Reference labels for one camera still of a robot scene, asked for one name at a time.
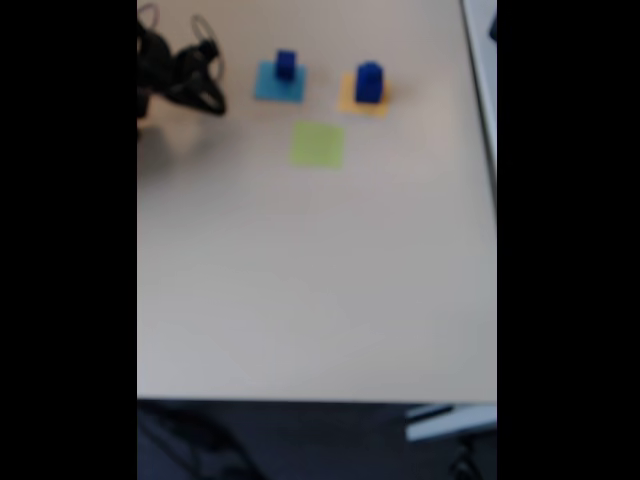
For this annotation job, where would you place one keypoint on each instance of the small blue cube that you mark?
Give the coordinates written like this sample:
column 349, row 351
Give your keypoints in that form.
column 285, row 65

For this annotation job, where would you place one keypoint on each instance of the blue square sheet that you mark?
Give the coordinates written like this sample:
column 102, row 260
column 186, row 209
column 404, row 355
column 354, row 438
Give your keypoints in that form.
column 272, row 90

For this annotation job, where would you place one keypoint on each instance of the green square sheet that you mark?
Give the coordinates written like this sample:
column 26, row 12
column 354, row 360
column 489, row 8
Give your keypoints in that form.
column 318, row 146

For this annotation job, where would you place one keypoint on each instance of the orange square sheet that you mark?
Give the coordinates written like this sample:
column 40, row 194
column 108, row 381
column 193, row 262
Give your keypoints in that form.
column 347, row 102

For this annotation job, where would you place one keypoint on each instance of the large blue cube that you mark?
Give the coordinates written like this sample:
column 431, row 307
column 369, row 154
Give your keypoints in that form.
column 369, row 92

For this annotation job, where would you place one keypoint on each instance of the white neighbouring table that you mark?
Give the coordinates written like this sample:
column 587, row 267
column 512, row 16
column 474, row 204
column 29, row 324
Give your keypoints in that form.
column 482, row 60

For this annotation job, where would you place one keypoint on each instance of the dark blue object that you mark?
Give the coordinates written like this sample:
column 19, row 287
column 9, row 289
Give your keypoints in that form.
column 494, row 27

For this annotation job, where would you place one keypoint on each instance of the white grey bar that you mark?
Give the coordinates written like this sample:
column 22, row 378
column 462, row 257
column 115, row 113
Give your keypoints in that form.
column 450, row 422

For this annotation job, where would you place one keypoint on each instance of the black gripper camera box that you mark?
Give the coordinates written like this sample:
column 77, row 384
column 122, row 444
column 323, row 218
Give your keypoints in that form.
column 207, row 49

